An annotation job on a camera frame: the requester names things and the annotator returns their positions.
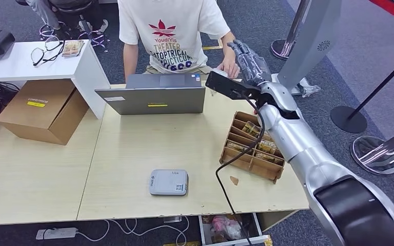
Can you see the person's left hand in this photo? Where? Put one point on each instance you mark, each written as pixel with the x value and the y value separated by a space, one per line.
pixel 231 69

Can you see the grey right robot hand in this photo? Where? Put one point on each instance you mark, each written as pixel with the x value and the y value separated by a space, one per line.
pixel 253 66

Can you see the wooden card holder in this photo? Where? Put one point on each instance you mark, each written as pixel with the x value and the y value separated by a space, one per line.
pixel 241 163

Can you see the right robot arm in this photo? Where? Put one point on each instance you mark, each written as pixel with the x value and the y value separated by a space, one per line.
pixel 305 146

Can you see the person's left forearm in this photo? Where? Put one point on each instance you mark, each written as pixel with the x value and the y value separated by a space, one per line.
pixel 227 40

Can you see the person's right forearm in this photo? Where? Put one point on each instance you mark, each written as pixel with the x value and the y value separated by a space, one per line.
pixel 130 62

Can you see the room key card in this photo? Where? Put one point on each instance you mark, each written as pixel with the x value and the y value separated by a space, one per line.
pixel 236 147
pixel 268 159
pixel 250 129
pixel 266 147

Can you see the white card reader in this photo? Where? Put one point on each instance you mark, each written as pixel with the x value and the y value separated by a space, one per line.
pixel 168 181

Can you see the bystander person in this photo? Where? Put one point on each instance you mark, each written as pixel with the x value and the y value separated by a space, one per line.
pixel 44 13

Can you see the grey kiosk stand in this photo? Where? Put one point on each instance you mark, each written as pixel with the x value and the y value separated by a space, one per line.
pixel 305 40

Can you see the clear plastic wrap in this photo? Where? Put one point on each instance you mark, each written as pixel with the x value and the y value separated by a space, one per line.
pixel 308 89

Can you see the grey laptop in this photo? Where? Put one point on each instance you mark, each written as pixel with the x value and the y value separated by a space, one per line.
pixel 156 100

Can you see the brown cardboard scrap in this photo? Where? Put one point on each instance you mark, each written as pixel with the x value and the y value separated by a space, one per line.
pixel 234 180

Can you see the pink plastic bag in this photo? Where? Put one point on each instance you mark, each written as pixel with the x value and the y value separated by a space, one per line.
pixel 226 227

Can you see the open white drawer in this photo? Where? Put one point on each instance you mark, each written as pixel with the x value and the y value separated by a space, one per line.
pixel 202 231

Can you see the black office chair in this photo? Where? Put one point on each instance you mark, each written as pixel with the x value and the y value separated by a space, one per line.
pixel 74 10

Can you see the black rimmed glasses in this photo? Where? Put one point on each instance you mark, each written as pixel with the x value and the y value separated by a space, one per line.
pixel 42 54

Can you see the cardboard box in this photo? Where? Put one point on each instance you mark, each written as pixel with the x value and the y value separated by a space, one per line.
pixel 37 108

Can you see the white shelf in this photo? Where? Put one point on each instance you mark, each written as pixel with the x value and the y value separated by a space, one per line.
pixel 20 69

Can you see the white power strip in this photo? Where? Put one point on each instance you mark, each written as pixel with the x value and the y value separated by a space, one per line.
pixel 57 233

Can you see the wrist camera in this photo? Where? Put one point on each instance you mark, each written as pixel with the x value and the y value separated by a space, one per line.
pixel 227 86

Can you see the chrome stanchion post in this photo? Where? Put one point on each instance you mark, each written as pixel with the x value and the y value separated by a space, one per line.
pixel 373 156
pixel 294 23

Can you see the black stanchion post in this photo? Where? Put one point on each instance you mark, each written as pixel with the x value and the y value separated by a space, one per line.
pixel 348 119

